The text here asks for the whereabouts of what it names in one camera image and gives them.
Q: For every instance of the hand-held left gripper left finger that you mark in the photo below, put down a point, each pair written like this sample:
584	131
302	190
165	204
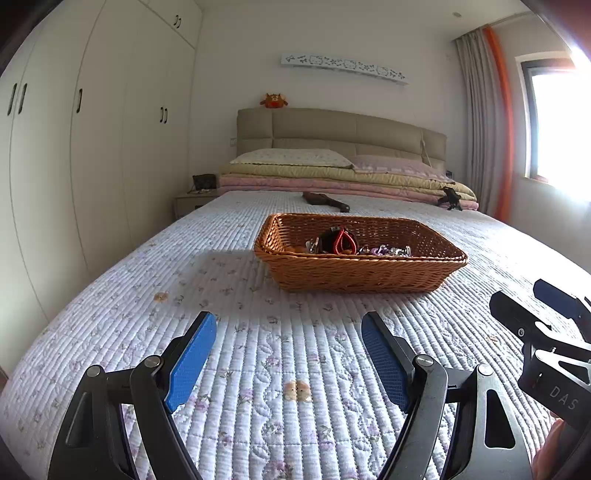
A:
194	360

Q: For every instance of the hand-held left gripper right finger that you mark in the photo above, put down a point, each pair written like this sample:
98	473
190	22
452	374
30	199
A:
383	360

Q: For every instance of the pink pillow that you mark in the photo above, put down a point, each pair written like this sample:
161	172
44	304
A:
392	165

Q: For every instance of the cream floral pillow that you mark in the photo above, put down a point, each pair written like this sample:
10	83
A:
291	158

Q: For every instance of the white patterned wall shelf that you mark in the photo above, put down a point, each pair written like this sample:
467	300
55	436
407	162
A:
344	67

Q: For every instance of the person's right hand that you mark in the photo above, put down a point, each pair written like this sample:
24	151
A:
547	452

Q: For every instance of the white wardrobe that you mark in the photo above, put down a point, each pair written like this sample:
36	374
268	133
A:
92	161

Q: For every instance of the window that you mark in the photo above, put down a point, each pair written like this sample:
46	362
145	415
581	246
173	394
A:
554	120

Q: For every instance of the white floral quilted bedspread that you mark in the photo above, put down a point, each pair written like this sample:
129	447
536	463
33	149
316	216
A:
277	369

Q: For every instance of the silver metal hair clip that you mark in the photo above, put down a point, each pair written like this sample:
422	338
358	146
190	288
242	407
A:
312	244

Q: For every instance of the beige nightstand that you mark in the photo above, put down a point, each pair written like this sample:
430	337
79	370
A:
189	205

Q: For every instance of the grey curtain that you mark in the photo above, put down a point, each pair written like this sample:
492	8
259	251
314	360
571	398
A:
473	115

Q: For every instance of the brown wicker basket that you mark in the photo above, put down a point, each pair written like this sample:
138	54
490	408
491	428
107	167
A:
360	274

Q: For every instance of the dark brown wooden brush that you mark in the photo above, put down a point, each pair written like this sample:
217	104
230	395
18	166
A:
323	199

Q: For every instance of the folded pink and yellow blankets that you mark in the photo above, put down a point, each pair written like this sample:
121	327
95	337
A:
346	181

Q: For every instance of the black wrist watch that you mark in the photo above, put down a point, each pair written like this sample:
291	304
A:
327	240

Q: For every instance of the black box on nightstand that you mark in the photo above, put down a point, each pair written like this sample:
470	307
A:
204	182

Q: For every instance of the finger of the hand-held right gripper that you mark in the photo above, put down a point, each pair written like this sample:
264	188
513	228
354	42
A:
561	295
512	311

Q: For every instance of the orange plush toy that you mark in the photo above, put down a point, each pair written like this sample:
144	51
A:
274	100

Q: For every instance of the beige padded headboard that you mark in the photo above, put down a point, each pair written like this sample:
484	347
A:
341	131

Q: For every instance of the orange curtain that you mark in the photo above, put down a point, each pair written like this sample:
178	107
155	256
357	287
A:
504	138

